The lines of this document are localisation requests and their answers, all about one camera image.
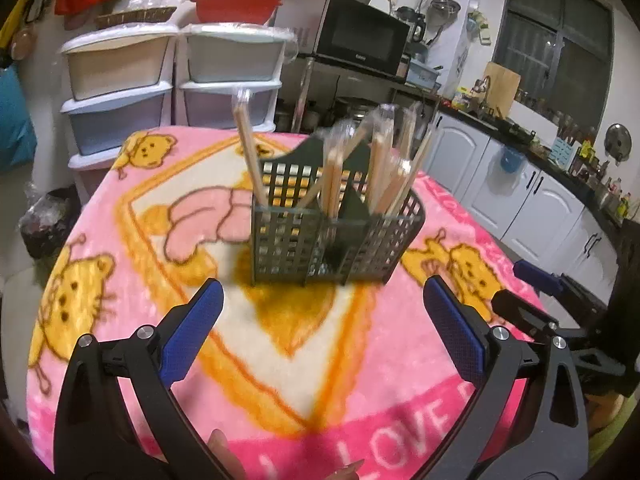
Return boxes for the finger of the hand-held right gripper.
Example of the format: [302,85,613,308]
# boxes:
[514,259,611,331]
[491,287,626,376]

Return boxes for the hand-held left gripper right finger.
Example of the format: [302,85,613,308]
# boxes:
[422,275,588,480]

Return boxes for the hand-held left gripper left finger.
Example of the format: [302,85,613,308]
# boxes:
[54,277,224,480]

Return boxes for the green plastic utensil basket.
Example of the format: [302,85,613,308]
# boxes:
[250,135,427,286]

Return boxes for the group of wooden chopsticks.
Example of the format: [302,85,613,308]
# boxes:
[232,89,436,221]

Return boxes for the person's left hand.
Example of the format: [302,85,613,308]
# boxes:
[209,427,366,480]

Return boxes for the white kitchen cabinets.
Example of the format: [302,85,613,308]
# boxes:
[427,110,621,286]

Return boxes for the blue pouch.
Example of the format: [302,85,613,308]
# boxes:
[499,147,527,173]

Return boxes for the pink printed blanket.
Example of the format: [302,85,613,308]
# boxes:
[27,127,551,480]

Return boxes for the light blue knife block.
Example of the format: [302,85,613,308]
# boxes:
[550,137,581,166]

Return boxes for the black wok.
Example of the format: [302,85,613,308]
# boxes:
[495,115,533,143]

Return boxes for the metal pot lid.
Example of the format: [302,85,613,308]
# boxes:
[605,122,635,163]

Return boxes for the row of spice jars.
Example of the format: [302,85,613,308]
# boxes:
[515,87,596,136]

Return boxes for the dark plastic bag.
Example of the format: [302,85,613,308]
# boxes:
[20,187,83,261]

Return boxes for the wooden cutting board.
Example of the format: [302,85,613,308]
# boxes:
[481,61,521,118]

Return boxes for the window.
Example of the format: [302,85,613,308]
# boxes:
[492,0,615,131]

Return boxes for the stacked metal pots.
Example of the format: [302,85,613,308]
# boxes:
[332,97,381,123]

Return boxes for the metal shelf rack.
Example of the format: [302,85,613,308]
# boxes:
[290,52,441,133]

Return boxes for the plastic drawer tower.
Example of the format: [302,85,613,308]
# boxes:
[60,27,178,168]
[177,24,296,133]

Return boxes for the blue hanging bag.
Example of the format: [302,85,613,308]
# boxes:
[0,65,38,176]

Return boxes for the blender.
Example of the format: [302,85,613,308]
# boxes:
[397,6,428,46]

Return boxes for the hanging steel pot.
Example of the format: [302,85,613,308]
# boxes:
[429,0,462,26]

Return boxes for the black microwave oven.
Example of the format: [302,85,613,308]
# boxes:
[292,0,411,78]

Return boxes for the wicker tray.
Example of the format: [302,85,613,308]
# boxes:
[95,6,178,30]

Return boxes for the red plastic basin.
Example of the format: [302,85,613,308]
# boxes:
[191,0,282,26]

